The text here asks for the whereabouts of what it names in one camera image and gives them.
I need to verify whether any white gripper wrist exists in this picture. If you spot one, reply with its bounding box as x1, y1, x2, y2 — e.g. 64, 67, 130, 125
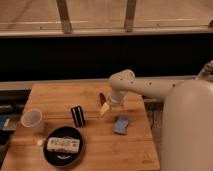
99, 93, 123, 116

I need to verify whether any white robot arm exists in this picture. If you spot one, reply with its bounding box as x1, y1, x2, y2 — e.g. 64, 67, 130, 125
100, 69, 181, 116

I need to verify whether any black striped eraser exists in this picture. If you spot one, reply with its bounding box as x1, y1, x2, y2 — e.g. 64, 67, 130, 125
71, 106, 85, 127

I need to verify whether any blue sponge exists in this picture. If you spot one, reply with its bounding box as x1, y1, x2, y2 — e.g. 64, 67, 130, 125
113, 115, 129, 135

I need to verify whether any black round plate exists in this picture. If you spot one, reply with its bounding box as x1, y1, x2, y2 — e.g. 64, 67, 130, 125
43, 126, 84, 167

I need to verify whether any clear plastic cup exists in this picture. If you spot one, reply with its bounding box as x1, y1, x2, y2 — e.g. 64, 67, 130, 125
21, 109, 45, 133

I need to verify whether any white robot body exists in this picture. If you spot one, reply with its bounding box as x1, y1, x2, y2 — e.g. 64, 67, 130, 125
160, 60, 213, 171

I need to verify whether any metal window frame rail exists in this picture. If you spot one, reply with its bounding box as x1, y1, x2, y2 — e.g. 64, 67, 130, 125
0, 0, 213, 37

